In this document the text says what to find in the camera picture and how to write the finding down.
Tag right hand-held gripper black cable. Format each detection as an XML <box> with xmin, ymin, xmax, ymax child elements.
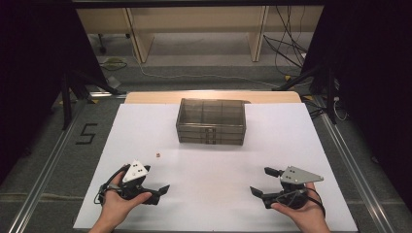
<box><xmin>275</xmin><ymin>186</ymin><xmax>326</xmax><ymax>218</ymax></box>

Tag black metal stand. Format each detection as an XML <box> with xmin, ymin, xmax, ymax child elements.
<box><xmin>271</xmin><ymin>62</ymin><xmax>340</xmax><ymax>125</ymax></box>
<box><xmin>59</xmin><ymin>68</ymin><xmax>122</xmax><ymax>131</ymax></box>

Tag person's left hand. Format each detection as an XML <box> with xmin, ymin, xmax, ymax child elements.
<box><xmin>98</xmin><ymin>171</ymin><xmax>153</xmax><ymax>224</ymax></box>

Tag smoky transparent drawer box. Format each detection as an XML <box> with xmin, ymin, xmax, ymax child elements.
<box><xmin>175</xmin><ymin>97</ymin><xmax>247</xmax><ymax>147</ymax></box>

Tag short aluminium rail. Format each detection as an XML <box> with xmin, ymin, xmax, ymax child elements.
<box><xmin>87</xmin><ymin>91</ymin><xmax>127</xmax><ymax>99</ymax></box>

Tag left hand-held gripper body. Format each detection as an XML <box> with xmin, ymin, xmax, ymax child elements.
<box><xmin>111</xmin><ymin>159</ymin><xmax>154</xmax><ymax>200</ymax></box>

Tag bundle of hanging black cables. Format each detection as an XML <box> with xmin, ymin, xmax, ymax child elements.
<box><xmin>262</xmin><ymin>5</ymin><xmax>309</xmax><ymax>70</ymax></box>

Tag grey floor plate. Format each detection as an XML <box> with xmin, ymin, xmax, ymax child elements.
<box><xmin>106</xmin><ymin>76</ymin><xmax>122</xmax><ymax>89</ymax></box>

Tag white board sheet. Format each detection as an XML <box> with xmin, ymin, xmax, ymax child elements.
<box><xmin>73</xmin><ymin>103</ymin><xmax>359</xmax><ymax>233</ymax></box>

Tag person's right hand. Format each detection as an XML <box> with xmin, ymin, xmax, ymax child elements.
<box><xmin>271</xmin><ymin>182</ymin><xmax>326</xmax><ymax>228</ymax></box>

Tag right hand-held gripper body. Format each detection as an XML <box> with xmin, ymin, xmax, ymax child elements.
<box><xmin>273</xmin><ymin>165</ymin><xmax>325</xmax><ymax>210</ymax></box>

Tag black chair caster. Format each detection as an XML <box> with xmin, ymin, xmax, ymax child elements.
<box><xmin>96</xmin><ymin>33</ymin><xmax>108</xmax><ymax>55</ymax></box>

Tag floor cables by stand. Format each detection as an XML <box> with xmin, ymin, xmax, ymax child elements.
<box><xmin>300</xmin><ymin>94</ymin><xmax>350</xmax><ymax>122</ymax></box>

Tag green coiled cable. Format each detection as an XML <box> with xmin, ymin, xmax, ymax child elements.
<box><xmin>99</xmin><ymin>56</ymin><xmax>128</xmax><ymax>72</ymax></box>

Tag aluminium floor rail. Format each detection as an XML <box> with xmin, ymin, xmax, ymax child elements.
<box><xmin>314</xmin><ymin>96</ymin><xmax>395</xmax><ymax>233</ymax></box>
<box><xmin>7</xmin><ymin>96</ymin><xmax>86</xmax><ymax>233</ymax></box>

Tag black curtain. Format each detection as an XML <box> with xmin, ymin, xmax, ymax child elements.
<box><xmin>301</xmin><ymin>4</ymin><xmax>412</xmax><ymax>203</ymax></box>
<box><xmin>0</xmin><ymin>5</ymin><xmax>109</xmax><ymax>183</ymax></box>

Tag light wooden desk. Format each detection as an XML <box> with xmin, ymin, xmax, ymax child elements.
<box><xmin>76</xmin><ymin>6</ymin><xmax>325</xmax><ymax>64</ymax></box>

